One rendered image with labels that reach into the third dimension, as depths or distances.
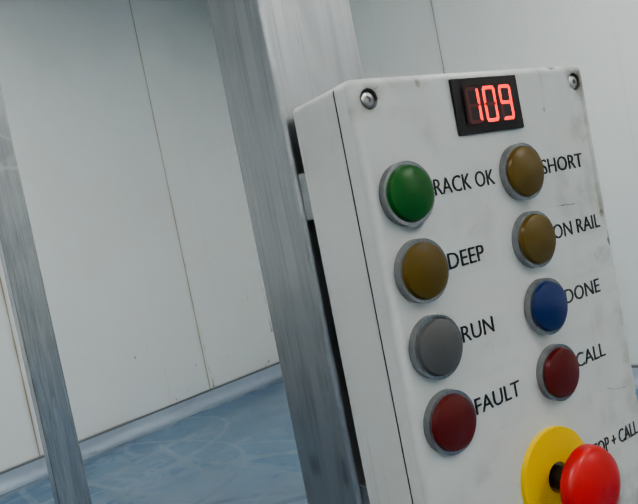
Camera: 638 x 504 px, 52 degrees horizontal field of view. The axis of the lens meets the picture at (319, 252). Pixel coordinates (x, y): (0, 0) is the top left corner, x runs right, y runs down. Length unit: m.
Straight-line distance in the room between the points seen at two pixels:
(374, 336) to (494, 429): 0.08
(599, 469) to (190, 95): 4.60
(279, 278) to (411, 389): 0.11
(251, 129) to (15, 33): 4.04
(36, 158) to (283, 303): 3.87
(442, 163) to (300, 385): 0.15
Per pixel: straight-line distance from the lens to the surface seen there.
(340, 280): 0.33
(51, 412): 1.43
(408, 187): 0.30
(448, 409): 0.31
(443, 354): 0.31
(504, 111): 0.36
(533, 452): 0.37
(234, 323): 4.77
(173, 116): 4.72
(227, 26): 0.39
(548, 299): 0.36
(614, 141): 3.45
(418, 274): 0.30
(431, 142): 0.32
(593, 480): 0.36
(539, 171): 0.36
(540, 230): 0.36
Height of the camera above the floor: 1.11
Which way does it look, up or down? 3 degrees down
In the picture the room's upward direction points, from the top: 11 degrees counter-clockwise
